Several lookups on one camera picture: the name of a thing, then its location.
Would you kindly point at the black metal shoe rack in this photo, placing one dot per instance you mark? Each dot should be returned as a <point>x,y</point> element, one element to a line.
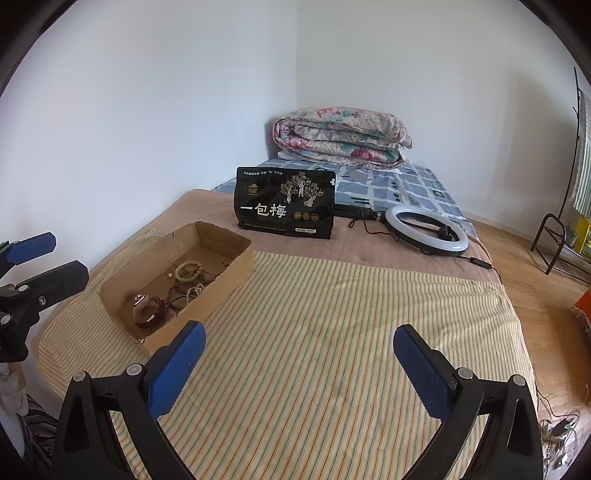
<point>556,249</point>

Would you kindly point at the brown blanket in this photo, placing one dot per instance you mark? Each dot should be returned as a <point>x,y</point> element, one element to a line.
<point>369,249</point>

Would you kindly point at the black tripod stand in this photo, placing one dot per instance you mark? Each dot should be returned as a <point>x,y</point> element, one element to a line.
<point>353,212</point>

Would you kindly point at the white power strip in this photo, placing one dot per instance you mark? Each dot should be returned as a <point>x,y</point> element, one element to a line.
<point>561,429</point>

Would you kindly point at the person's left hand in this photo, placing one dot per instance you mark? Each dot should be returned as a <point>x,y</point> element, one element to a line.
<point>11,390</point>

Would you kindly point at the folded floral quilt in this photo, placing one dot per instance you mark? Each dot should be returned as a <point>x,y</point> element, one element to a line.
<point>337,134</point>

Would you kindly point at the blue checked bedsheet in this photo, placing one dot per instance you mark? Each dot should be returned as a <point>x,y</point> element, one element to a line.
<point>392,189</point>

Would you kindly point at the black printed bag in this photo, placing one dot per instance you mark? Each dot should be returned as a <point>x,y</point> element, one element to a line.
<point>277,212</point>

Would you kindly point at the yellow box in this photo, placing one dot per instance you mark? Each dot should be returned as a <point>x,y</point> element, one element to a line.
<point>582,240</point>

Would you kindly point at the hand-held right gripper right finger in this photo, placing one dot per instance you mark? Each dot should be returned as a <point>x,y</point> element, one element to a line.
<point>422,374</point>

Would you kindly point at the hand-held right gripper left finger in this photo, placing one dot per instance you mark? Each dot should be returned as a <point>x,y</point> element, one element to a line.
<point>178,369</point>

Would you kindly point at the grey striped cloth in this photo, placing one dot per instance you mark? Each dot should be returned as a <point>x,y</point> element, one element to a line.
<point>39,438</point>

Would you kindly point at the cardboard box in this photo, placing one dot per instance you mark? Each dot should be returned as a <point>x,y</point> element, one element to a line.
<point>221,286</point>

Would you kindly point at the striped beige cloth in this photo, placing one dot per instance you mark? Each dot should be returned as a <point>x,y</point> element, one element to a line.
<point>323,323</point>

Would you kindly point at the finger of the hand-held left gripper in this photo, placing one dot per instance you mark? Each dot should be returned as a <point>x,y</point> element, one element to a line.
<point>32,247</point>
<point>55,279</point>

